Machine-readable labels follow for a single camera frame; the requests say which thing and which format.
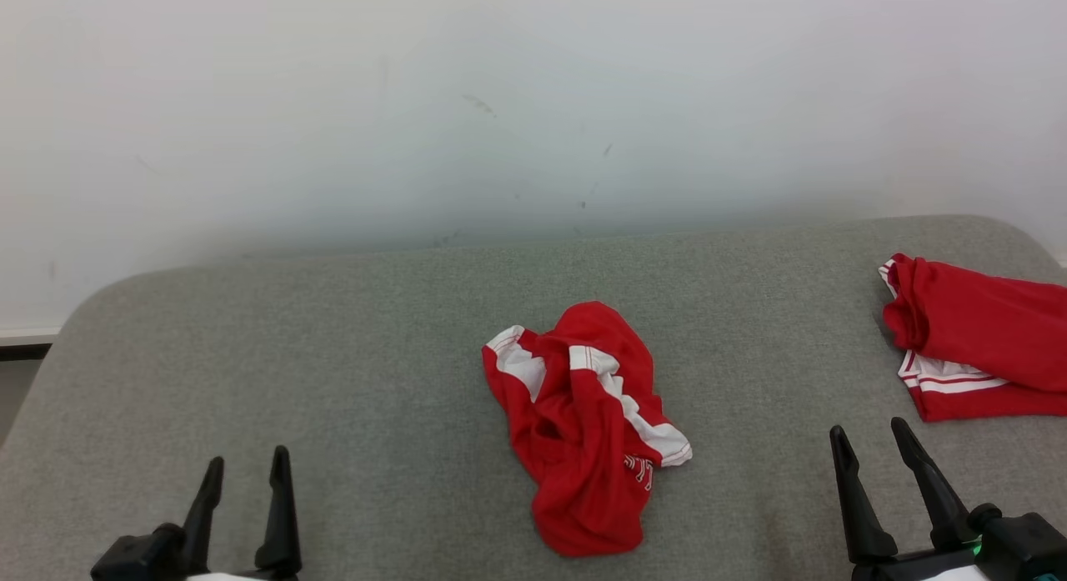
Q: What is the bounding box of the red Bulls basketball jersey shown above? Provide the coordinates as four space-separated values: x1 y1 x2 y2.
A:
878 253 1067 423

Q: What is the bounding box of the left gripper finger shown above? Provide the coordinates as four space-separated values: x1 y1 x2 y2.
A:
179 456 226 575
254 445 303 578

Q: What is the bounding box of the white wall baseboard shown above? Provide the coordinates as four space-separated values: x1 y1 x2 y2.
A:
0 325 63 363

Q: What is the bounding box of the red shorts white trim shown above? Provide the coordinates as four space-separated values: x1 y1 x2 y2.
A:
482 302 693 558

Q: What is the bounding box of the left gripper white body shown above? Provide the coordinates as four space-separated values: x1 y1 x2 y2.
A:
185 566 303 581

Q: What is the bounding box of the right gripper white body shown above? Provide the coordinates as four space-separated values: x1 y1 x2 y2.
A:
850 543 994 581

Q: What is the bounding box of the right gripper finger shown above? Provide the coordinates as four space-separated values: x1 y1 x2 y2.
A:
829 425 899 565
890 417 980 553

